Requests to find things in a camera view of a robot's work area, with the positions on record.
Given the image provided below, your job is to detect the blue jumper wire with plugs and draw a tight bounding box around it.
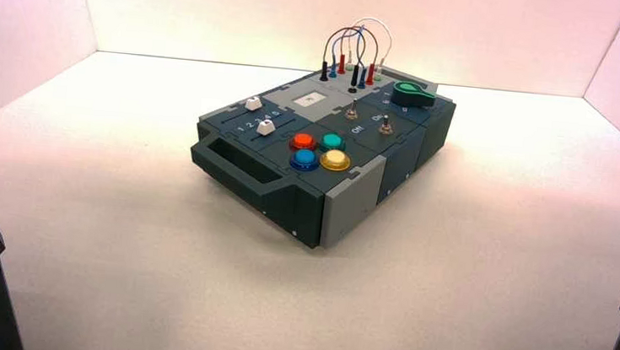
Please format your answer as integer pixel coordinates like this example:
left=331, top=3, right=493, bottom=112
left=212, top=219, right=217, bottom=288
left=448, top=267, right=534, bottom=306
left=327, top=23, right=372, bottom=90

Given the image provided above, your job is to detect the yellow round push button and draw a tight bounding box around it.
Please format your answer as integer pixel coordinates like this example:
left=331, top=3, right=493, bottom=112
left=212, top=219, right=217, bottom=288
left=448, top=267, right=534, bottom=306
left=318, top=148, right=353, bottom=174

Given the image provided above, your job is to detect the dark teal and grey control box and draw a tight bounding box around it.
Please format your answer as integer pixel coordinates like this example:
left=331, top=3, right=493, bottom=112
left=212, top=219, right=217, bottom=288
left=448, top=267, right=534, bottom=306
left=182, top=49, right=460, bottom=261

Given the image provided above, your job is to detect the blue round push button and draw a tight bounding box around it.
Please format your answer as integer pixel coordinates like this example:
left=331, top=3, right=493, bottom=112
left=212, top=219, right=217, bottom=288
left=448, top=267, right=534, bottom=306
left=288, top=147, right=321, bottom=172

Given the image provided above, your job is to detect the red jumper wire with plugs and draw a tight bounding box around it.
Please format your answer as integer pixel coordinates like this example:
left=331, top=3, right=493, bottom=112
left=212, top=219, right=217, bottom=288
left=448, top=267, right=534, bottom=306
left=336, top=25, right=381, bottom=88

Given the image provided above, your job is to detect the red round push button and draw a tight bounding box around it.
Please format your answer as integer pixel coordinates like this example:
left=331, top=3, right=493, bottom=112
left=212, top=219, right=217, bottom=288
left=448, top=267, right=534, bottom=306
left=288, top=132, right=321, bottom=153

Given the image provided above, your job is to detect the white jumper wire with plugs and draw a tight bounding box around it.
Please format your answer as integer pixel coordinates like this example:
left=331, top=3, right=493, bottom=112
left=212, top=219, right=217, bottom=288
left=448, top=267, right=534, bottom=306
left=345, top=15, right=396, bottom=83

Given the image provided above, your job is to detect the green rotary pointer knob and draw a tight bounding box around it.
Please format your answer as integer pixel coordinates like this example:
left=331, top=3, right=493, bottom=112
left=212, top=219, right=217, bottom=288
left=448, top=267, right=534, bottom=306
left=391, top=80, right=438, bottom=110

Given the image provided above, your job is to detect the green round push button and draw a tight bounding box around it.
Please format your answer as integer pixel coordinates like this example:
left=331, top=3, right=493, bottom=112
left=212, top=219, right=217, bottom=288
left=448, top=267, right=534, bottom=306
left=318, top=132, right=348, bottom=154

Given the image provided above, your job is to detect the small white display window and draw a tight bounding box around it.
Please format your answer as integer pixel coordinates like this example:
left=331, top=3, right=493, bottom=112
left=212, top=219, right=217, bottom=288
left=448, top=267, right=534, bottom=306
left=293, top=90, right=328, bottom=110

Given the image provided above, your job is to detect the black jumper wire with plugs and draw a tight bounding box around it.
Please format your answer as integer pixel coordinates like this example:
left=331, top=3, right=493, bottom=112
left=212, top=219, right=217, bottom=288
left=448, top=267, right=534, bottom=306
left=317, top=24, right=365, bottom=94

